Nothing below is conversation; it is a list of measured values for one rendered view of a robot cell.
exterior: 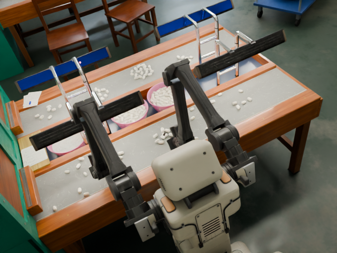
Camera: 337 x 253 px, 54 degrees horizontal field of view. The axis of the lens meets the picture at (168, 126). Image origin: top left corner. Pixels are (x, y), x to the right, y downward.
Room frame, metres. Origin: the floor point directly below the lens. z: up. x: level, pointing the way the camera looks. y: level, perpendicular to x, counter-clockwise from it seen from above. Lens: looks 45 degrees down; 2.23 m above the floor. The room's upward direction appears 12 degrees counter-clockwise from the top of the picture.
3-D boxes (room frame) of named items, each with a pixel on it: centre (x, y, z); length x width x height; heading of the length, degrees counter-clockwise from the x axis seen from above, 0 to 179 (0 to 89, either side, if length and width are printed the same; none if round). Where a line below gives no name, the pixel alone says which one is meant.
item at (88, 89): (1.79, 0.55, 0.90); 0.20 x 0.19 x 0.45; 108
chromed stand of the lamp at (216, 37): (2.09, -0.37, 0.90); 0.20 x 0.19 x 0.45; 108
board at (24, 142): (1.48, 0.86, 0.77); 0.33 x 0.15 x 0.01; 18
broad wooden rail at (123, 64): (2.26, 0.25, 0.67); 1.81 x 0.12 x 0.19; 108
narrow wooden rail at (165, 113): (1.58, 0.03, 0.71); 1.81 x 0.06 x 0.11; 108
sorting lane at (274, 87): (1.41, -0.02, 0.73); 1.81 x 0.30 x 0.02; 108
